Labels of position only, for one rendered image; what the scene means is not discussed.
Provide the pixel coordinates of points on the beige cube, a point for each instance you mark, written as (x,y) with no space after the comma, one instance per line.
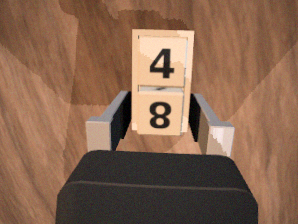
(160,111)
(162,62)

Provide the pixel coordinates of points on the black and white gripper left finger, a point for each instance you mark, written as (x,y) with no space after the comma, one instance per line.
(105,132)

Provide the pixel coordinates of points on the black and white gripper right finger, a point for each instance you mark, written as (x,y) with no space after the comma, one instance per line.
(214,137)

